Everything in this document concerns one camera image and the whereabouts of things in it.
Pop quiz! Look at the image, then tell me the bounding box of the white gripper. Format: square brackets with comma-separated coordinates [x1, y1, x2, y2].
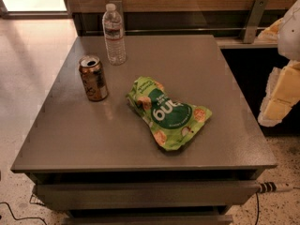
[258, 0, 300, 127]

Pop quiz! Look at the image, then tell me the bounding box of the clear plastic water bottle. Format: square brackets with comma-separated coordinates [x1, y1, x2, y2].
[102, 4, 127, 66]

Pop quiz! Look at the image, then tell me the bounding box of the green snack bag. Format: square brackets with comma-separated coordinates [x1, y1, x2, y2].
[127, 77, 212, 151]

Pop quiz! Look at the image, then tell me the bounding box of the grey drawer cabinet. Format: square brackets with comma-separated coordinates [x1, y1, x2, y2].
[12, 36, 276, 218]

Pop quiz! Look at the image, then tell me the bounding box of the upper grey drawer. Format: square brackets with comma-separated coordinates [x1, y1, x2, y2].
[36, 181, 259, 210]

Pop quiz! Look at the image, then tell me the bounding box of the grey drawer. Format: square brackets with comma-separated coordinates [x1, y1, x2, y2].
[36, 181, 259, 210]
[63, 216, 233, 225]

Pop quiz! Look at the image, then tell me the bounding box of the brown soda can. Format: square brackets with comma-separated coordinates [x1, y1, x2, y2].
[79, 54, 108, 101]

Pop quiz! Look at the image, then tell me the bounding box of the lower grey drawer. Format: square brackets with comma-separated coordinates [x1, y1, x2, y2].
[63, 216, 233, 225]

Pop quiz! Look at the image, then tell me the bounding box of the grey metal bracket right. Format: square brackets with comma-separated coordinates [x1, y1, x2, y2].
[241, 0, 269, 44]

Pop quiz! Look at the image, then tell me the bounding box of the striped white cable plug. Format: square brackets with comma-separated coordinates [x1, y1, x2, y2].
[258, 182, 293, 194]

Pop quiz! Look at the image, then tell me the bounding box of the black floor cable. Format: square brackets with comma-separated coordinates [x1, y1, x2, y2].
[0, 202, 49, 225]

